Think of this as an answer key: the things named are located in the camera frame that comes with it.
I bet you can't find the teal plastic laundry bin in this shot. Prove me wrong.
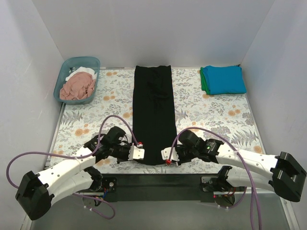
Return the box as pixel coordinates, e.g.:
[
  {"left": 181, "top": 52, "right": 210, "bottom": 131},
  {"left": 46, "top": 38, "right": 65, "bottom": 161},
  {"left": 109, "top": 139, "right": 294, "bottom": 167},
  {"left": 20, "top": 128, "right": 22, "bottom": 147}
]
[{"left": 53, "top": 57, "right": 100, "bottom": 105}]

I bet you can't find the pink t shirt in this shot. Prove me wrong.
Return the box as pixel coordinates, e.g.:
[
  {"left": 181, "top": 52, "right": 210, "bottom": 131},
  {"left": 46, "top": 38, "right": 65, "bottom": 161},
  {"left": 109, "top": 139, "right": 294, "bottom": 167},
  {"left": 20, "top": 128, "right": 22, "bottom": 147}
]
[{"left": 59, "top": 72, "right": 96, "bottom": 100}]

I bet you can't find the folded blue t shirt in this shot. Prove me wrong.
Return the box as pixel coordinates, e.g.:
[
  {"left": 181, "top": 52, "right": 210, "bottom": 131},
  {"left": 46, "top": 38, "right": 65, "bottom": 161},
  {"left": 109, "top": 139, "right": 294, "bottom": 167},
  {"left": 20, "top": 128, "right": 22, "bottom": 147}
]
[{"left": 201, "top": 66, "right": 247, "bottom": 95}]

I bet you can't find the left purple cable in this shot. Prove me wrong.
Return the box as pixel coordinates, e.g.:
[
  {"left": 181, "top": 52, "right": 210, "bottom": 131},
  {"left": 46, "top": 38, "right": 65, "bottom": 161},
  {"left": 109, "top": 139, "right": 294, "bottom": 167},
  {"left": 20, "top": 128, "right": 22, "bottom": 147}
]
[{"left": 6, "top": 115, "right": 143, "bottom": 219}]

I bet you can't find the purple cable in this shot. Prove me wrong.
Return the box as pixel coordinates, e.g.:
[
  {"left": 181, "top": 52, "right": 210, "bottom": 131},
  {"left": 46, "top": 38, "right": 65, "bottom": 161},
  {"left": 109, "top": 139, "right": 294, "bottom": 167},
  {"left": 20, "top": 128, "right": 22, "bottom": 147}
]
[
  {"left": 165, "top": 127, "right": 263, "bottom": 230},
  {"left": 6, "top": 115, "right": 143, "bottom": 219}
]

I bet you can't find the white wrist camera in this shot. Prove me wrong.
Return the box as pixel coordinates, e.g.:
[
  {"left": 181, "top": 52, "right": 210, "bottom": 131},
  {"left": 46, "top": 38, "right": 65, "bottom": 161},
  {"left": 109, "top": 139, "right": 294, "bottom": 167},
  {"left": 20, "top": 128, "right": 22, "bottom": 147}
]
[
  {"left": 161, "top": 147, "right": 179, "bottom": 166},
  {"left": 128, "top": 142, "right": 145, "bottom": 161}
]

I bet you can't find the black t shirt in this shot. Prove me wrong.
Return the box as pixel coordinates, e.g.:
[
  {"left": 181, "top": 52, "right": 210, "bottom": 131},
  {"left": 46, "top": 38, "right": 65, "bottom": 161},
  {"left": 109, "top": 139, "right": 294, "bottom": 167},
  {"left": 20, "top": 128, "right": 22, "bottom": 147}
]
[{"left": 132, "top": 66, "right": 177, "bottom": 165}]

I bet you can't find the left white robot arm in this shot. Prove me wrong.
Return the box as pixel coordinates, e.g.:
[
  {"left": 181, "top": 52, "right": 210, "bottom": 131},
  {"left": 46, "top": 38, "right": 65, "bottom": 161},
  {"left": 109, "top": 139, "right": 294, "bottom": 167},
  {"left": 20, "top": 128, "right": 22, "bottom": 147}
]
[{"left": 15, "top": 126, "right": 132, "bottom": 220}]

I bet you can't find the floral patterned table mat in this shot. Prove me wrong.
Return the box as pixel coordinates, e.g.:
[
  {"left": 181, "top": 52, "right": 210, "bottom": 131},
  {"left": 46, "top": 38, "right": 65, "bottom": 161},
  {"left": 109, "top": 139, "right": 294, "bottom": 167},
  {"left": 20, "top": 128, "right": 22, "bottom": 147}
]
[{"left": 46, "top": 68, "right": 263, "bottom": 174}]

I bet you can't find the white t shirt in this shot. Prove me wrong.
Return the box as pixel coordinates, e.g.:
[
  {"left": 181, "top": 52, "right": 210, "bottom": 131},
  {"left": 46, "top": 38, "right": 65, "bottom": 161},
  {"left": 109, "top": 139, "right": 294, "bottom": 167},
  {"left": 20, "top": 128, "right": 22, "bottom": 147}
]
[{"left": 65, "top": 67, "right": 97, "bottom": 81}]

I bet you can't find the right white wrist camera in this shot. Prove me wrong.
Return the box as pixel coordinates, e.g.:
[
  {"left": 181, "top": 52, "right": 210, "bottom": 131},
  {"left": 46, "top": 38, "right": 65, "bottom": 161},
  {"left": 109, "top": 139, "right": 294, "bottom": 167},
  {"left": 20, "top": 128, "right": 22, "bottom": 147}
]
[{"left": 161, "top": 147, "right": 179, "bottom": 166}]

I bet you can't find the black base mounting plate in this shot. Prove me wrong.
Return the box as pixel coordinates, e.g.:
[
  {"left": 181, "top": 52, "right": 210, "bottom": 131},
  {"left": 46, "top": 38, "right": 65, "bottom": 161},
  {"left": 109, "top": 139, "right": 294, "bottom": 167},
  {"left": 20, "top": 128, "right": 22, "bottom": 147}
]
[{"left": 98, "top": 173, "right": 244, "bottom": 203}]

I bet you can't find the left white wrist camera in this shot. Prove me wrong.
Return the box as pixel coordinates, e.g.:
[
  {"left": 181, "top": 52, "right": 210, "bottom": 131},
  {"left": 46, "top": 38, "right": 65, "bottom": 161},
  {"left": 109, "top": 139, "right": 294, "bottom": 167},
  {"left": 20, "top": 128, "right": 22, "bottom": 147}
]
[{"left": 128, "top": 142, "right": 145, "bottom": 161}]

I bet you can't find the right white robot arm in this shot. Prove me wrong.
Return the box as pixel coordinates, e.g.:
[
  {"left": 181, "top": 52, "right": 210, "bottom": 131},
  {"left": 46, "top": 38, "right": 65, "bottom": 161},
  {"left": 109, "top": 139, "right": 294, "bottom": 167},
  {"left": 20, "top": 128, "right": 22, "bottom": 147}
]
[{"left": 171, "top": 128, "right": 307, "bottom": 202}]

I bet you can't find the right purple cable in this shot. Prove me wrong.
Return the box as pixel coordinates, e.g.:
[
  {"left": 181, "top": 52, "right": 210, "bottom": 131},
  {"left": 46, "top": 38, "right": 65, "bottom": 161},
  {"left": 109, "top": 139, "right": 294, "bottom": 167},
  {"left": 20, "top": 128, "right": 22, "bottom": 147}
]
[{"left": 165, "top": 127, "right": 263, "bottom": 230}]

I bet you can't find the aluminium frame rail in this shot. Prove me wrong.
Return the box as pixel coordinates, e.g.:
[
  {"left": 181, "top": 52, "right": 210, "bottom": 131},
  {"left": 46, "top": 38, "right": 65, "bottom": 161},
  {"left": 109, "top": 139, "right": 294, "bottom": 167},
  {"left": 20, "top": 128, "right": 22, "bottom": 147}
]
[{"left": 79, "top": 186, "right": 288, "bottom": 209}]

